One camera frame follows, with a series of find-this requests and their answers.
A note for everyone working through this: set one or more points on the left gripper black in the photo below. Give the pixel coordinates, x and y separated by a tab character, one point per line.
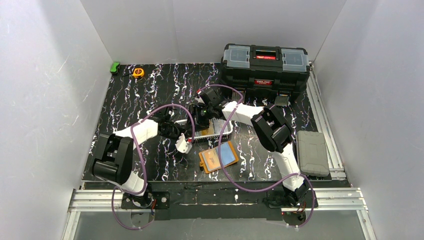
177	130

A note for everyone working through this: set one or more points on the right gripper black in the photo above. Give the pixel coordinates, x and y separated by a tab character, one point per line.
201	120

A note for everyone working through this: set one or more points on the white plastic basket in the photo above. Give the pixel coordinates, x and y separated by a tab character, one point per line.
209	133

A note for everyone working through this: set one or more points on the orange credit card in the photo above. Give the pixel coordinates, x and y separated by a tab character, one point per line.
211	159

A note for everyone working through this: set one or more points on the orange leather card holder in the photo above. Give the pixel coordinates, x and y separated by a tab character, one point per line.
227	157

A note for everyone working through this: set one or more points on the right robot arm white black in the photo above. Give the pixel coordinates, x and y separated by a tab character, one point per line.
272	129

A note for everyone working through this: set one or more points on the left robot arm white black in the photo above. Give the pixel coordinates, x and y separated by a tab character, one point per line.
113	156

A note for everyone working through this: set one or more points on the white patterned card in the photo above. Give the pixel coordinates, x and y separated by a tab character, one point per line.
218	125

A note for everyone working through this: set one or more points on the black red toolbox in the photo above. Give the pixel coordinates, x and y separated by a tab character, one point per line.
278	74

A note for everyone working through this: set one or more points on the yellow tape measure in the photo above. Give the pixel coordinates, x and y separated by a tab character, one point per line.
138	72

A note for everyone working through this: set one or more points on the green small object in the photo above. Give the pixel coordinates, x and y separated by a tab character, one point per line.
114	69

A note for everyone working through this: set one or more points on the grey plastic case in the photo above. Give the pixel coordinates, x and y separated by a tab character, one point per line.
312	153

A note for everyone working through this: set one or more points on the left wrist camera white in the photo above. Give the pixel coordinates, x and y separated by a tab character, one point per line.
183	145

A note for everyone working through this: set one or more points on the aluminium right rail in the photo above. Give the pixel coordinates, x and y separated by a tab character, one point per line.
322	121

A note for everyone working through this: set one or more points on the aluminium rail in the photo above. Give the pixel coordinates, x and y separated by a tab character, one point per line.
328	199
322	121

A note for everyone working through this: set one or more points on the aluminium front rail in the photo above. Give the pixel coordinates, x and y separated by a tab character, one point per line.
328	199

